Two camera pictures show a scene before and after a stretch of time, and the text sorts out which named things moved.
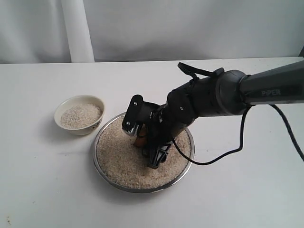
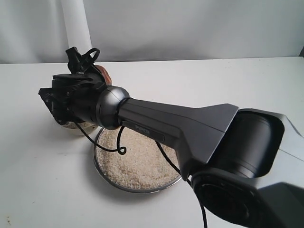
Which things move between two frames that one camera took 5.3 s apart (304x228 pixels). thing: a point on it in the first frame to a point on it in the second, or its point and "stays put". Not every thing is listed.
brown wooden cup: [140, 140] to [105, 74]
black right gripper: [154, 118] to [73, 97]
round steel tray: [123, 166] stays put
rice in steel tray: [125, 164] stays put
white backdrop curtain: [55, 31] stays put
